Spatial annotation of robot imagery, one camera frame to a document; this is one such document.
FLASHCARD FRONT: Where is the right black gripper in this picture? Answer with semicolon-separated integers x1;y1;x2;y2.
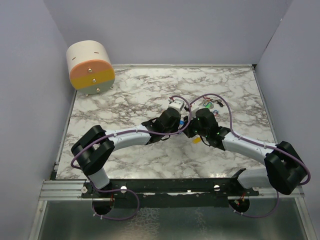
180;112;209;139

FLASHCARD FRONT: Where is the green framed key tag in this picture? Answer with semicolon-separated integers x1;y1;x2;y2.
205;102;214;109

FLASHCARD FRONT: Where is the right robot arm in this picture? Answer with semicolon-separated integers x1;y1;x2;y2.
183;108;308;196

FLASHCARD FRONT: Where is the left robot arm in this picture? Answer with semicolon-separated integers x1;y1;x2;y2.
71;107;181;198

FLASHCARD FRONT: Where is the yellow solid key tag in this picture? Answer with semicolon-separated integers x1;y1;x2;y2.
192;136;202;144

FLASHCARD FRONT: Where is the pastel three-drawer cylinder box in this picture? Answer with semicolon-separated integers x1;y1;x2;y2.
66;40;116;95

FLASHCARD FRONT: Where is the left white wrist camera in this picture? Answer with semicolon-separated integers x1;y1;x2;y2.
168;99;185;114

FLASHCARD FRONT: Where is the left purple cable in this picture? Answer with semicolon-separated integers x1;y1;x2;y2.
70;95;192;222

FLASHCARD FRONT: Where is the purple cable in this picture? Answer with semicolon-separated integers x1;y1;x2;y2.
70;95;192;222
189;93;312;218

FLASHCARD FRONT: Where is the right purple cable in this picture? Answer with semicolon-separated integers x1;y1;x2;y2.
189;93;312;218

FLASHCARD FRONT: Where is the black mounting rail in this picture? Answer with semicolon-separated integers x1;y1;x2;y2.
81;177;259;209

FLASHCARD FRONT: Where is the aluminium extrusion frame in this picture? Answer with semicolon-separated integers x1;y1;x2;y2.
39;180;85;201

